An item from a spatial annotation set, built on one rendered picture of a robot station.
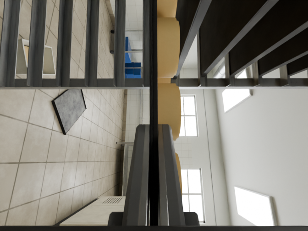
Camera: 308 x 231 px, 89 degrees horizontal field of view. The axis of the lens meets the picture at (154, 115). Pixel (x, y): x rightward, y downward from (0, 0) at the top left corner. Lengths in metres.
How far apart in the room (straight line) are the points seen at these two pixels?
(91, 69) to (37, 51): 0.19
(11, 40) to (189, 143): 4.62
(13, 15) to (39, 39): 0.12
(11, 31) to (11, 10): 0.08
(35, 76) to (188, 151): 4.56
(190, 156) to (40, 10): 4.63
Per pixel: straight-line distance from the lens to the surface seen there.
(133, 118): 5.00
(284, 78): 0.66
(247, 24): 0.33
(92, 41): 0.61
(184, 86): 0.53
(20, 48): 1.37
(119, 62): 0.56
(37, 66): 0.66
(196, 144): 4.98
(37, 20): 0.73
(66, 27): 0.67
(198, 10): 0.26
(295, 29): 0.38
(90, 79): 0.57
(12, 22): 0.78
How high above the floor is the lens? 0.98
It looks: level
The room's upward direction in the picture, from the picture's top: 90 degrees clockwise
